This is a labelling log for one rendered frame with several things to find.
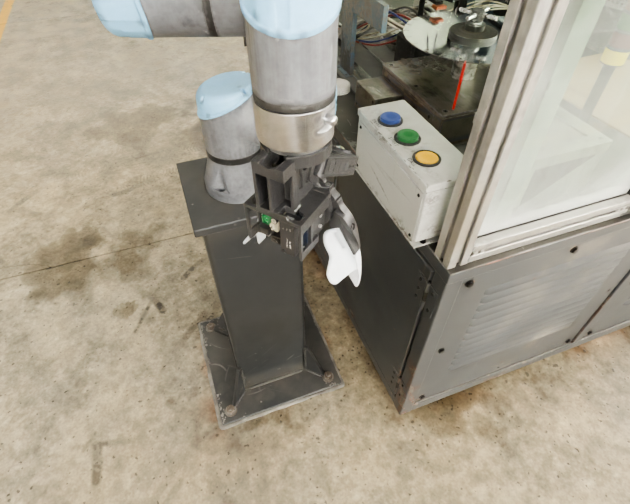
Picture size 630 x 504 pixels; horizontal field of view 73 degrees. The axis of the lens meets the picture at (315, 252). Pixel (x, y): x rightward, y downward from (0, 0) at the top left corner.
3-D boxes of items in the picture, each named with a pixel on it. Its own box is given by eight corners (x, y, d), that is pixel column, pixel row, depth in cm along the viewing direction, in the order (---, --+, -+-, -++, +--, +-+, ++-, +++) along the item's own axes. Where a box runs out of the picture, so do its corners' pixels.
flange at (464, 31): (495, 46, 97) (498, 34, 95) (445, 39, 100) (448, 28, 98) (498, 29, 104) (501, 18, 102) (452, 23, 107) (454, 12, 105)
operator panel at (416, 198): (461, 235, 84) (483, 172, 73) (412, 249, 81) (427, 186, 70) (394, 158, 102) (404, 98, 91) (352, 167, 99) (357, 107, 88)
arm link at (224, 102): (208, 128, 92) (195, 66, 82) (270, 127, 93) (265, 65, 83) (200, 161, 84) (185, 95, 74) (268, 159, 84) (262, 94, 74)
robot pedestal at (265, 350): (223, 426, 132) (158, 268, 78) (200, 324, 158) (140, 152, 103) (341, 384, 142) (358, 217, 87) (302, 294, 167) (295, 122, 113)
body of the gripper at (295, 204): (247, 241, 49) (232, 150, 40) (288, 199, 54) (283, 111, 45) (304, 267, 46) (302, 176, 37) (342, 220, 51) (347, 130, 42)
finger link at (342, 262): (338, 311, 51) (298, 252, 48) (359, 278, 55) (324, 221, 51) (357, 311, 49) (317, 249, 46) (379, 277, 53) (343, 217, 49)
